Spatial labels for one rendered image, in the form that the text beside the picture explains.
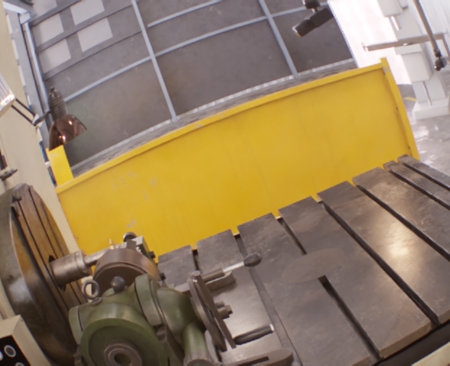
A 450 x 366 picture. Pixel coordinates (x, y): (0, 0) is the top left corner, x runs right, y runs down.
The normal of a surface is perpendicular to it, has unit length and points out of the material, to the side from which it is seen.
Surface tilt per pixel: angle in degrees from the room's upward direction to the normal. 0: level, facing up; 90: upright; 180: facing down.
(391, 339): 0
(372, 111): 90
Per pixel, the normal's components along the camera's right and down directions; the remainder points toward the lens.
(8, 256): -0.07, -0.29
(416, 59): -0.44, 0.40
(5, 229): -0.16, -0.50
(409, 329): -0.35, -0.90
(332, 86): 0.13, 0.23
